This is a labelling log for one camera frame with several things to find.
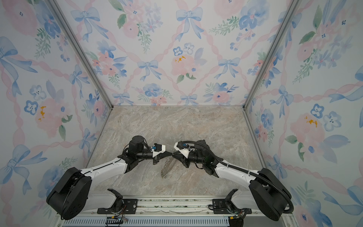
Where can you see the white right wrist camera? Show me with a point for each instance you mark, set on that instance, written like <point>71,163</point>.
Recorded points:
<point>183,148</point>

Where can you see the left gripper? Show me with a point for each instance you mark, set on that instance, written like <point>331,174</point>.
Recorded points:
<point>165,154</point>

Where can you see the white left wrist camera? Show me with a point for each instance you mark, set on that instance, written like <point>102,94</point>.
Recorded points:
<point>157,149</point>

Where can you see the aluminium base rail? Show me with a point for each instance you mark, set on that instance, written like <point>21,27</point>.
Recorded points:
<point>173,211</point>

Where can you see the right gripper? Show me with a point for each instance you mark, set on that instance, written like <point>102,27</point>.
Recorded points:
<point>182,159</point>

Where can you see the aluminium corner post left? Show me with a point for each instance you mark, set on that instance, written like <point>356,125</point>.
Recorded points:
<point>65,26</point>

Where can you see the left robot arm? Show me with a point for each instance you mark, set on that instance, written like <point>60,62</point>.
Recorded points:
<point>74,192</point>

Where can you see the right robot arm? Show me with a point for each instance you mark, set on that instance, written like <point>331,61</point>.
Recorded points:
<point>266,193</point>

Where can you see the aluminium corner post right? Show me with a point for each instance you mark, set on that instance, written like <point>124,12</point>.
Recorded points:
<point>290,13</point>

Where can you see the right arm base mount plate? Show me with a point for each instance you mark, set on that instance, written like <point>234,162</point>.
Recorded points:
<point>225,206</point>

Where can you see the aluminium corner post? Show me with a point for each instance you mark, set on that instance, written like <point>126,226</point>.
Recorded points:
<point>65,26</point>
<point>290,13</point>

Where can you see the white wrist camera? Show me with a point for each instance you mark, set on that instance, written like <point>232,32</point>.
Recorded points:
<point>183,148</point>
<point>157,149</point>

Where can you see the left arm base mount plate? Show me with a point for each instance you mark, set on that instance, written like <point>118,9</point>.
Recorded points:
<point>120,205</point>

